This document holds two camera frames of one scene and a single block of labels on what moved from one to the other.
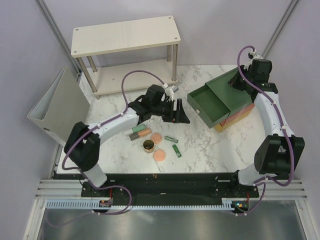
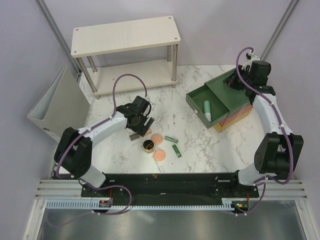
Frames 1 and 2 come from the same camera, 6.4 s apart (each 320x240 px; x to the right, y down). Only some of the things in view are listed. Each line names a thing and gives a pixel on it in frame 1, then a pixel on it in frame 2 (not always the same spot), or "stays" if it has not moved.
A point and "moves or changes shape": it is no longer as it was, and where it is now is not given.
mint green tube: (138, 128) moves or changes shape
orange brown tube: (140, 133) stays
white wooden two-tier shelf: (127, 35) stays
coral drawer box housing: (242, 111) stays
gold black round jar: (148, 145) stays
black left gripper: (178, 116) to (142, 129)
